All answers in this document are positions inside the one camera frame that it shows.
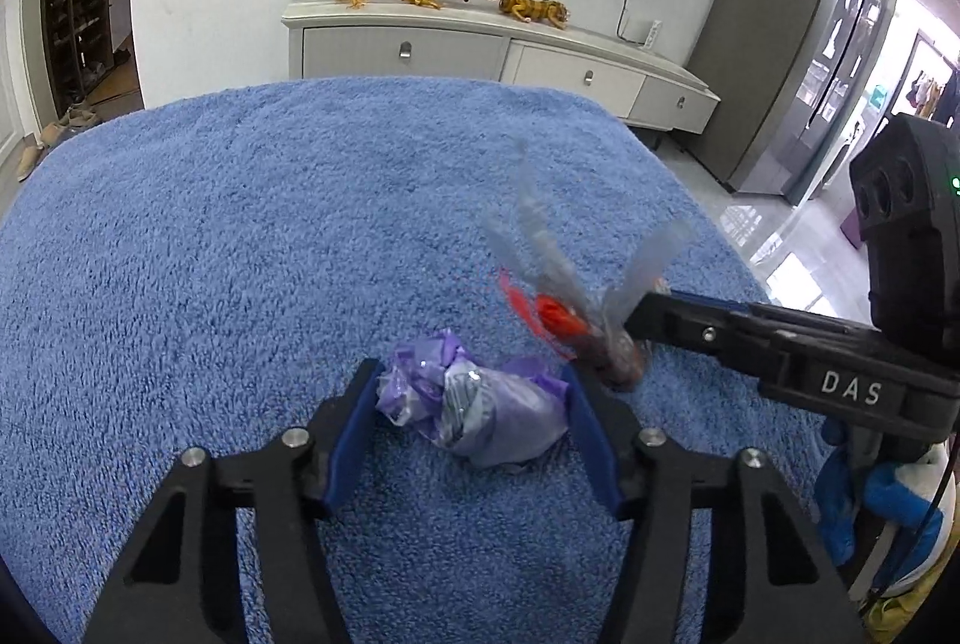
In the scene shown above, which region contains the red clear wrapper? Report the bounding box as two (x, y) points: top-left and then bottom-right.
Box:
(480, 138), (698, 390)

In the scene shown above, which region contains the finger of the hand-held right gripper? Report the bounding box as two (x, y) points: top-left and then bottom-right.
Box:
(624, 288), (781, 383)

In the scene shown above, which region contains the white television cabinet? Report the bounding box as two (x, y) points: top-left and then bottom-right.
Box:
(281, 0), (721, 136)

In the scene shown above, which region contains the purple wrapper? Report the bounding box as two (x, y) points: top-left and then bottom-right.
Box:
(375, 327), (571, 471)

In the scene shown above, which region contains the golden tiger figurine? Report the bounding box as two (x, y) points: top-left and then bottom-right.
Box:
(496, 0), (571, 31)

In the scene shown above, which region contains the grey refrigerator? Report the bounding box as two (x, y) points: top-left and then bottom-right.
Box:
(686, 0), (901, 206)

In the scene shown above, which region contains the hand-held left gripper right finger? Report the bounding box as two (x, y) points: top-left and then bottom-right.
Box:
(562, 363), (863, 644)

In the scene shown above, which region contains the dark shoe rack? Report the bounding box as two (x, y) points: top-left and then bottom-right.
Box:
(43, 0), (115, 106)

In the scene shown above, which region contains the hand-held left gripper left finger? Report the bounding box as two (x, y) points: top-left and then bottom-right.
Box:
(82, 357), (380, 644)

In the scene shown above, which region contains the blue fluffy blanket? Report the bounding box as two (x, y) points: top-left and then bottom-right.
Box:
(0, 76), (833, 644)

